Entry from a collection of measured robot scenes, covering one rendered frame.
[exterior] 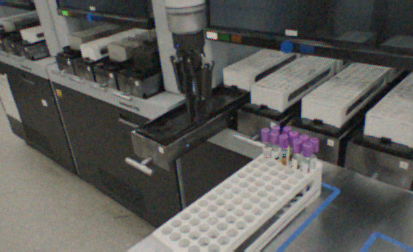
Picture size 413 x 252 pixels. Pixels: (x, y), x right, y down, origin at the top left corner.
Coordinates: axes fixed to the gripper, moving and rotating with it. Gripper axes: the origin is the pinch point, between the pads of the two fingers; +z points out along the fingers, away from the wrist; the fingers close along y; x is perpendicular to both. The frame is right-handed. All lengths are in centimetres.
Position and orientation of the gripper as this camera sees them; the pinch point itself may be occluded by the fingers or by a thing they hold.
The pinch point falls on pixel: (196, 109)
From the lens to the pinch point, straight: 95.9
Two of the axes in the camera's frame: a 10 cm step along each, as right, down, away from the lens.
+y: -7.3, -2.6, 6.3
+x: -6.8, 4.0, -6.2
